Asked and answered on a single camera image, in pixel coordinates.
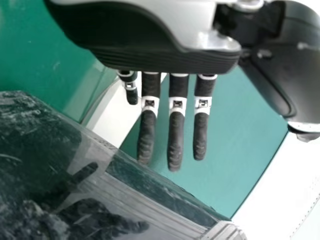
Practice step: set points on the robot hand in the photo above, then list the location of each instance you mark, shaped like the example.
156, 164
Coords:
150, 32

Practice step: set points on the black oven with glass door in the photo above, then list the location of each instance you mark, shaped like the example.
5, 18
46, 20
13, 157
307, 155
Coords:
37, 130

